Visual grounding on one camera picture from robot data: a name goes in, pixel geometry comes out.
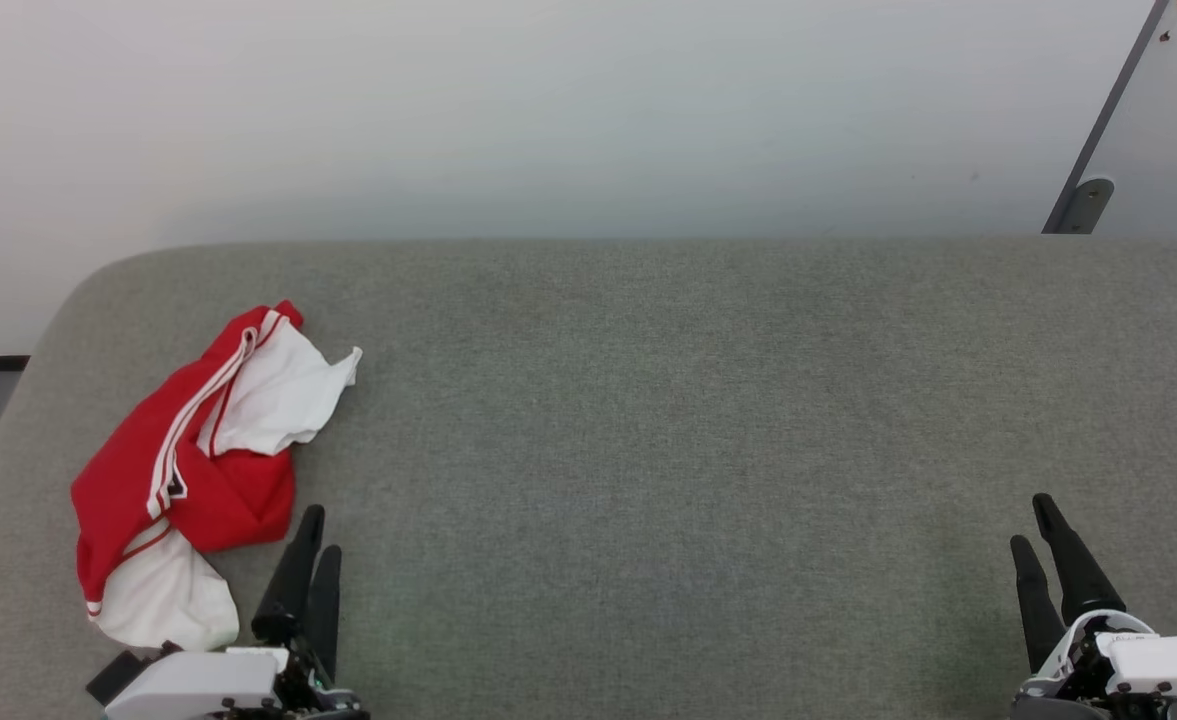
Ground grey metal bar with bracket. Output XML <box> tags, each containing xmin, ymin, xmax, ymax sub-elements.
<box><xmin>1042</xmin><ymin>0</ymin><xmax>1177</xmax><ymax>235</ymax></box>

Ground red and white garment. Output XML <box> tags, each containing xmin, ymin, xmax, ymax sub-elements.
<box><xmin>71</xmin><ymin>300</ymin><xmax>363</xmax><ymax>652</ymax></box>

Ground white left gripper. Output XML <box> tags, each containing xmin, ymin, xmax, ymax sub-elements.
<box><xmin>101</xmin><ymin>505</ymin><xmax>370</xmax><ymax>720</ymax></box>

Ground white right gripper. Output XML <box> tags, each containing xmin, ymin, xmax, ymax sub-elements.
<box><xmin>1010</xmin><ymin>493</ymin><xmax>1177</xmax><ymax>720</ymax></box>

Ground grey fabric sofa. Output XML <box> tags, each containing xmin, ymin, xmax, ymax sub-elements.
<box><xmin>0</xmin><ymin>237</ymin><xmax>1177</xmax><ymax>720</ymax></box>

